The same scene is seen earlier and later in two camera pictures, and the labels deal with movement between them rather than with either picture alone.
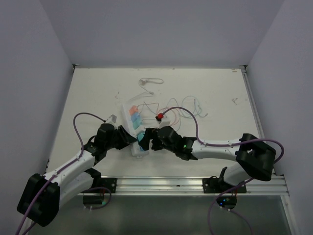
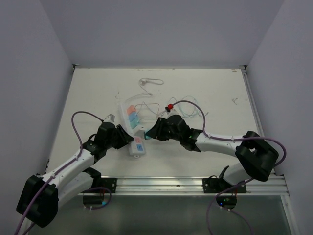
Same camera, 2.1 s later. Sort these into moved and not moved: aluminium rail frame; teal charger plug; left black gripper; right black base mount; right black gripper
Moved: teal charger plug; right black gripper
Not moved: left black gripper; aluminium rail frame; right black base mount
